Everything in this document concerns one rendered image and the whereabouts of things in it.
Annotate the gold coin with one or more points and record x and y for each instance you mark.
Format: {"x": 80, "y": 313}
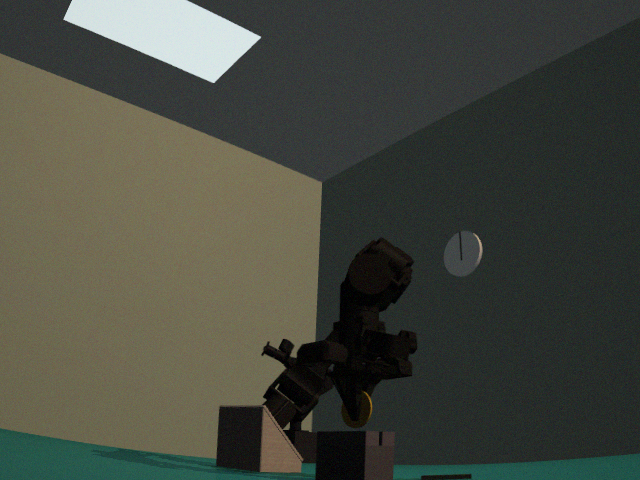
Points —
{"x": 365, "y": 414}

